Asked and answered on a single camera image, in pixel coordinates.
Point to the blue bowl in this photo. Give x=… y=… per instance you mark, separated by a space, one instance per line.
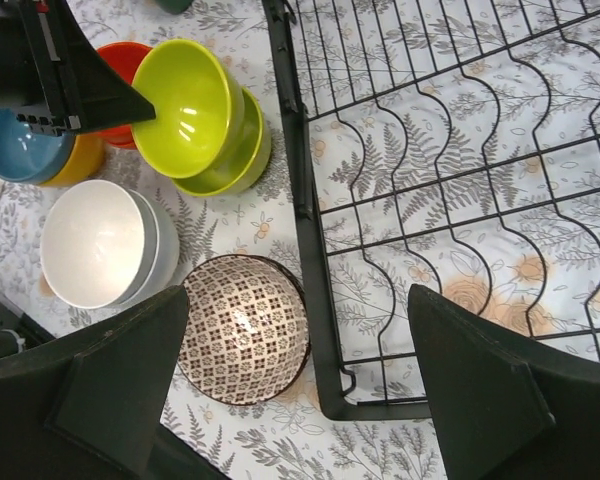
x=28 y=157

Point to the black wire dish rack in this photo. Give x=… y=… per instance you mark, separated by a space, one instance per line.
x=449 y=144

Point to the white bowl row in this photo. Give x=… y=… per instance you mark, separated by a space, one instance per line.
x=97 y=245
x=164 y=248

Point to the brown patterned bowl row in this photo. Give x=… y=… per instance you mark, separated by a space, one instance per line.
x=300 y=290
x=244 y=341

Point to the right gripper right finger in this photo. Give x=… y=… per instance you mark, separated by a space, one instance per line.
x=504 y=406

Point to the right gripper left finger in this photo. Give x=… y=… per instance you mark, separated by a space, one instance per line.
x=87 y=405

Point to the red orange bowl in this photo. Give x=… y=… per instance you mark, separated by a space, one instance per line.
x=124 y=58

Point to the lime green bowl front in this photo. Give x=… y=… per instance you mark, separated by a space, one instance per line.
x=198 y=104

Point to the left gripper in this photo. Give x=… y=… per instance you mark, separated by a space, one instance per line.
x=57 y=80

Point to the floral patterned table mat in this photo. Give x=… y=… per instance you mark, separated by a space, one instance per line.
x=261 y=220

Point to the yellow orange bowl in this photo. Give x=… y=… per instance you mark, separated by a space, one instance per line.
x=86 y=158

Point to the lime green bowl back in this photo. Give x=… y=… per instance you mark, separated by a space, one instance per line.
x=243 y=165

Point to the lime green bowl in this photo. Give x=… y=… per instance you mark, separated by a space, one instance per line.
x=243 y=165
x=198 y=104

